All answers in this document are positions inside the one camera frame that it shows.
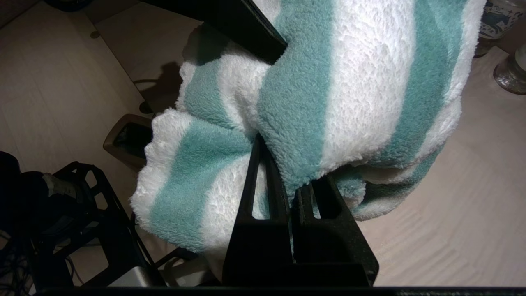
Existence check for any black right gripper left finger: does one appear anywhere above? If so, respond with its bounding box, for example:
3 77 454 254
222 134 294 286

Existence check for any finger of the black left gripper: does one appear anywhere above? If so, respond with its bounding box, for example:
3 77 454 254
142 0 288 64

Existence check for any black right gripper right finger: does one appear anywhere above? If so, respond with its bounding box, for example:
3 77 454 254
293 175 379 286

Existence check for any teal white striped towel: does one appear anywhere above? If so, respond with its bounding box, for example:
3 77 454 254
131 0 487 253

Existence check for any brown rectangular bin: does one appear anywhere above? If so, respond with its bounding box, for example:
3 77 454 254
103 114 155 171

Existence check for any clear water bottle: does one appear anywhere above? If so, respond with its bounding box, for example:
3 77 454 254
493 43 526 95

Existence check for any bottle with amber liquid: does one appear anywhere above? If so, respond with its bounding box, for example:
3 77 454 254
475 0 526 58

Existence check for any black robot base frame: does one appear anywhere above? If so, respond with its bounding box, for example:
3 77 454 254
0 150 198 288

